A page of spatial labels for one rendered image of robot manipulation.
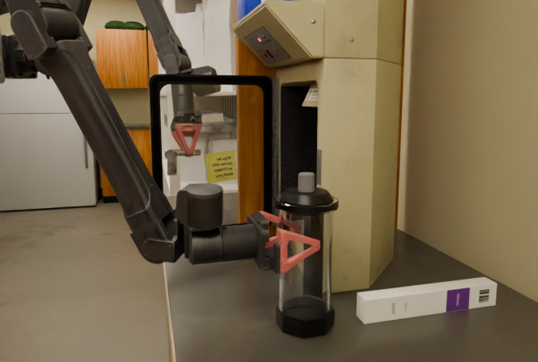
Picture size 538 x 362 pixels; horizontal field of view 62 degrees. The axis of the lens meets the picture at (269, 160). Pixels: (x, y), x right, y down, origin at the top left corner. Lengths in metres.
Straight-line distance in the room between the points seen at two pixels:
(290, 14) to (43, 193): 5.25
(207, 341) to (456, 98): 0.83
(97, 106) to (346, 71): 0.45
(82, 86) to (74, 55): 0.05
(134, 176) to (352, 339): 0.44
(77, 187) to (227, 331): 5.11
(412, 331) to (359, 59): 0.50
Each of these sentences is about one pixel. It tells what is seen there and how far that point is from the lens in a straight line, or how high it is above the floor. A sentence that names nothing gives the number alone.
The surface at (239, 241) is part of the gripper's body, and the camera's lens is 0.73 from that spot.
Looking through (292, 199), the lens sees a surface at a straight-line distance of 0.73.
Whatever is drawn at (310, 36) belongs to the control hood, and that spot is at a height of 1.45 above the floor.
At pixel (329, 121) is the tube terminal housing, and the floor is 1.29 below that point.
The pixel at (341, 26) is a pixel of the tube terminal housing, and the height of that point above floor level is 1.47.
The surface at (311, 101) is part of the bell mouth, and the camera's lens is 0.98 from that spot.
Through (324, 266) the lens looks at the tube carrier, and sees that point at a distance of 0.77.
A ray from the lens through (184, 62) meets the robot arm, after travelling 1.21.
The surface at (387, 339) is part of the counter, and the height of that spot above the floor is 0.94.
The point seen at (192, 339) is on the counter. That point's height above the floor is 0.94.
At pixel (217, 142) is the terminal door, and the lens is 1.11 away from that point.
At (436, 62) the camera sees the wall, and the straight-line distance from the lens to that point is 1.31.
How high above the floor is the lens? 1.34
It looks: 8 degrees down
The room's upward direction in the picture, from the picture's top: straight up
